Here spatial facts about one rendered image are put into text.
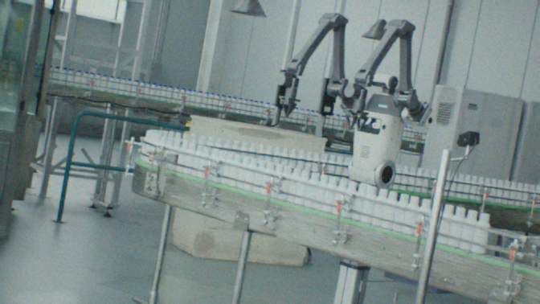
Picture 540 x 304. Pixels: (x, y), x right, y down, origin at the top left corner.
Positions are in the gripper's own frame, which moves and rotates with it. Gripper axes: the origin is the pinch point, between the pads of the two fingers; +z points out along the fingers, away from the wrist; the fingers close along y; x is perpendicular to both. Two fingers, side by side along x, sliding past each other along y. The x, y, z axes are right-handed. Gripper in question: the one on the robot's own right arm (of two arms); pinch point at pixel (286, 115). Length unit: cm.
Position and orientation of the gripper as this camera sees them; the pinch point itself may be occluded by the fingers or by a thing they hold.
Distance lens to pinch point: 547.4
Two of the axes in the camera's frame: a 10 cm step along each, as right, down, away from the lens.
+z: -1.9, 9.8, 0.5
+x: 7.0, 1.7, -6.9
